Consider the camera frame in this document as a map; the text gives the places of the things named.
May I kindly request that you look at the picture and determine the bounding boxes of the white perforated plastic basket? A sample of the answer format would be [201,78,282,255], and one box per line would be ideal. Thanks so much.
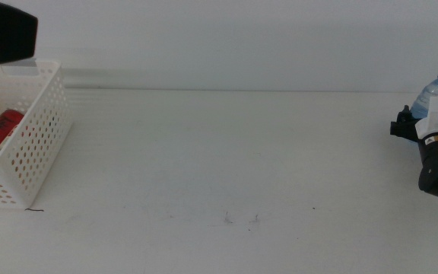
[0,59,72,209]

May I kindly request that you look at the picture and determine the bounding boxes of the clear water bottle blue cap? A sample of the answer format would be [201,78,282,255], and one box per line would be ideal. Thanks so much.
[410,67,438,120]

